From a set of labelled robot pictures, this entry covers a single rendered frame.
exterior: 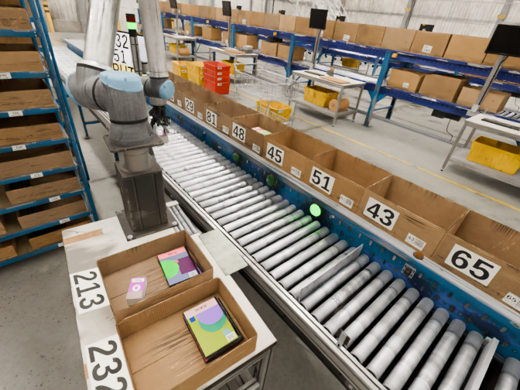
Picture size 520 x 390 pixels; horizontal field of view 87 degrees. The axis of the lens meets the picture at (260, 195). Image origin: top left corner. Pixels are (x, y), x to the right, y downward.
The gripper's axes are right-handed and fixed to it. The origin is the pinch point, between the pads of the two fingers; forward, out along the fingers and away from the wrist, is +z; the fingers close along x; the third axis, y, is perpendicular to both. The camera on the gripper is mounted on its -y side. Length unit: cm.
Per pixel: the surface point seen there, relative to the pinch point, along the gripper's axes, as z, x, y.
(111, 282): 29, -54, 68
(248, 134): 5, 59, 13
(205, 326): 25, -34, 110
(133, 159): -9, -29, 41
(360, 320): 30, 18, 142
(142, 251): 24, -38, 63
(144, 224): 25, -30, 44
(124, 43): -43, 4, -55
